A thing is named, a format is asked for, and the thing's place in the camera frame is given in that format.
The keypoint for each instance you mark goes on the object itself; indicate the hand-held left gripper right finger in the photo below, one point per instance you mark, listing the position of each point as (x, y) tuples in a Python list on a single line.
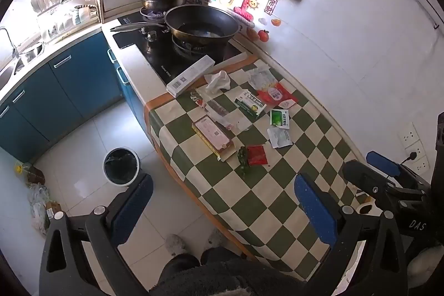
[(312, 212)]

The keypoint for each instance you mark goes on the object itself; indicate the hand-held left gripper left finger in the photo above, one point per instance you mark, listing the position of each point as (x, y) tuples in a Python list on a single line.
[(135, 207)]

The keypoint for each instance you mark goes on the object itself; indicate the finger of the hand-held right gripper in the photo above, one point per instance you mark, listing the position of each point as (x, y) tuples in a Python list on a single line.
[(383, 162), (364, 176)]

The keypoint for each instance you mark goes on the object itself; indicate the white paper tissue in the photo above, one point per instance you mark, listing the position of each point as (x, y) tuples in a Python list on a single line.
[(218, 81)]

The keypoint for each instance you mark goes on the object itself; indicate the white trash bin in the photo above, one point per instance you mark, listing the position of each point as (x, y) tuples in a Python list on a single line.
[(121, 166)]

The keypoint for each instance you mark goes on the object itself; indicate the black power plug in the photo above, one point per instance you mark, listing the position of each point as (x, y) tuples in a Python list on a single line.
[(410, 157)]

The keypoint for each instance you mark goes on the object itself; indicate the grey fuzzy slipper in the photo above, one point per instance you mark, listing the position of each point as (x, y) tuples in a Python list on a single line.
[(215, 238), (175, 244)]

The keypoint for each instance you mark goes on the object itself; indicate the green white checkered tablecloth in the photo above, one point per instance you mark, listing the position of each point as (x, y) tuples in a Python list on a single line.
[(242, 199)]

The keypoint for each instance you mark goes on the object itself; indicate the small red wrapper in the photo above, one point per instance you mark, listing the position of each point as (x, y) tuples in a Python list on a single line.
[(256, 155)]

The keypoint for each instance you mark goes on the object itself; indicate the crumpled green wrapper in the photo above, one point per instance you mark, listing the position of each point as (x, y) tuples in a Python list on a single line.
[(242, 159)]

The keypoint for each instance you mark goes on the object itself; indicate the pile of plastic bags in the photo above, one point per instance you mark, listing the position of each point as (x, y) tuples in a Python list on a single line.
[(38, 209)]

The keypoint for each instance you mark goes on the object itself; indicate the green white sachet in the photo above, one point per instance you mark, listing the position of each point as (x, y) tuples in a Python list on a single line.
[(279, 117)]

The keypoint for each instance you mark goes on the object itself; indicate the pink flat box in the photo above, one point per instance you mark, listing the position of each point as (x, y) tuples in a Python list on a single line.
[(211, 135)]

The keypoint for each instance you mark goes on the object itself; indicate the yellow oil bottle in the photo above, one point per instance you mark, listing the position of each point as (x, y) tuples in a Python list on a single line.
[(31, 174)]

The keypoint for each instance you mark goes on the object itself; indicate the person's legs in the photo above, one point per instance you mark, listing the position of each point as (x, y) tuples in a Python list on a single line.
[(222, 275)]

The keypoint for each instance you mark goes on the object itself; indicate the blue kitchen cabinet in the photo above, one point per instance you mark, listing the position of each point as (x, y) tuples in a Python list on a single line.
[(59, 95), (130, 91)]

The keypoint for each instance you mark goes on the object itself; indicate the green white medicine box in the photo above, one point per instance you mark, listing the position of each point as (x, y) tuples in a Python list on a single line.
[(249, 104)]

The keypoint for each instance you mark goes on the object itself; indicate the clear plastic wrapper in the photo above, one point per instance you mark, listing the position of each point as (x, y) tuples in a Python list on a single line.
[(218, 108)]

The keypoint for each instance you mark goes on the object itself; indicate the long white cardboard box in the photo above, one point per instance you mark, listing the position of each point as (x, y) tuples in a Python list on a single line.
[(190, 74)]

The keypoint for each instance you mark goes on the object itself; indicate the black glass gas stove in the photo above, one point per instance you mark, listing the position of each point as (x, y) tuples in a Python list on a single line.
[(163, 63)]

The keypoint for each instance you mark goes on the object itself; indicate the steel sink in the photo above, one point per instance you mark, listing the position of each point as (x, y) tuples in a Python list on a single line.
[(24, 55)]

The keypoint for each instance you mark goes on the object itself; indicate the black frying pan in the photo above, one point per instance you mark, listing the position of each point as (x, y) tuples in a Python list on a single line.
[(201, 22)]

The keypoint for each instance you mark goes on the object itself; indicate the dish rack with plates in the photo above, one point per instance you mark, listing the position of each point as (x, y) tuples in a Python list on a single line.
[(62, 11)]

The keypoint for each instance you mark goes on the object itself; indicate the steel faucet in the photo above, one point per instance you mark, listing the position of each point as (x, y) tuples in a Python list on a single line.
[(10, 39)]

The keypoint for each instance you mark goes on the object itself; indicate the white wall socket strip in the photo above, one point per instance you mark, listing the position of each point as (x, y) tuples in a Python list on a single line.
[(412, 140)]

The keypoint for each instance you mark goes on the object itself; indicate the tomato wall sticker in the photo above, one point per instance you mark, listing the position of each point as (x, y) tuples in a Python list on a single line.
[(263, 35)]

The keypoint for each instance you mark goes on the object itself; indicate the orange fruit wall sticker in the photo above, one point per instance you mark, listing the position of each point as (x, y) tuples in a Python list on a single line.
[(252, 34)]

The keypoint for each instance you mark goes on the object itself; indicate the red paper wall sticker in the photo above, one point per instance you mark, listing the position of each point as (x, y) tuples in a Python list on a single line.
[(271, 4)]

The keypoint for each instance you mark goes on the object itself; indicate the sun wall sticker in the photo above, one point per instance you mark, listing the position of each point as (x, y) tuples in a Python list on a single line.
[(254, 3)]

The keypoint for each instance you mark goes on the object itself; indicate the pink wall decoration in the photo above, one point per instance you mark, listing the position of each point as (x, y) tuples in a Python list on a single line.
[(244, 8)]

